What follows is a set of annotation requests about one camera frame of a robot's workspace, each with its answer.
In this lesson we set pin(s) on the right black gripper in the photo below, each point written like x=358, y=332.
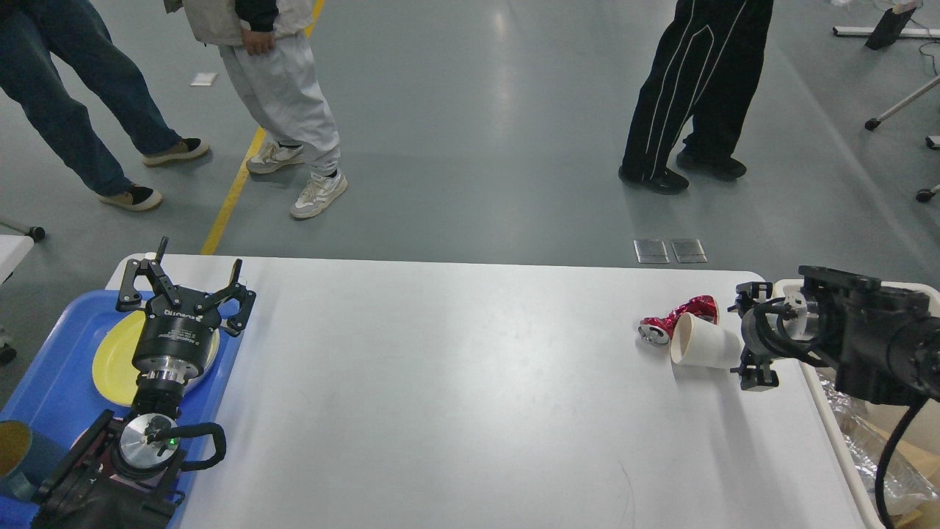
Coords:
x=763, y=340

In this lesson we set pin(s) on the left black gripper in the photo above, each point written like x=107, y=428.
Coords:
x=176, y=338

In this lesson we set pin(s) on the white paper cup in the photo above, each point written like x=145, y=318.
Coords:
x=697, y=342

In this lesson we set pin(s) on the yellow plate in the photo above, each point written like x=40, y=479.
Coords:
x=113, y=371

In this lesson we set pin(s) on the aluminium foil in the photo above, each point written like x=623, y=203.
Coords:
x=908, y=489

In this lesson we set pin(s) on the dark green mug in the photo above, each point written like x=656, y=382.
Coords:
x=28, y=457

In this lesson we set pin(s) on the brown paper bag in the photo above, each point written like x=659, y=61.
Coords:
x=918, y=455

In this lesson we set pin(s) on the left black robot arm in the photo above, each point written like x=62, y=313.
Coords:
x=122, y=471

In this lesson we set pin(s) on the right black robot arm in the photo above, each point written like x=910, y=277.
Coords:
x=882, y=342

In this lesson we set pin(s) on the crushed red soda can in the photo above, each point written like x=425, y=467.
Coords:
x=658, y=331

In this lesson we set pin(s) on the right metal floor plate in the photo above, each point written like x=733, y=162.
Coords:
x=689, y=251

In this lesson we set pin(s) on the metal floor plate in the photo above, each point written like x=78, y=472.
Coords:
x=689, y=251
x=651, y=251

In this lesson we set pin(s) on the beige plastic bin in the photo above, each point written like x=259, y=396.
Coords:
x=857, y=489

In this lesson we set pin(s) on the left metal floor plate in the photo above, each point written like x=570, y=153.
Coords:
x=651, y=251

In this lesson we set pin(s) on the blue plastic tray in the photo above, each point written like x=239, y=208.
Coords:
x=57, y=396

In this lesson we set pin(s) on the white side table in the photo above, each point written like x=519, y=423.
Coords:
x=14, y=248

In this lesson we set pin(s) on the person in light grey trousers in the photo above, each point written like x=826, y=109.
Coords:
x=270, y=63

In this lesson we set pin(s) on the wheeled chair base legs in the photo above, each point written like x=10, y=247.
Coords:
x=925, y=194

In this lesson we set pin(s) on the person in black trousers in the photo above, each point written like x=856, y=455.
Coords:
x=706, y=69

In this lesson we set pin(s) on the black stand on floor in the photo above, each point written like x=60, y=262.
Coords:
x=891, y=24

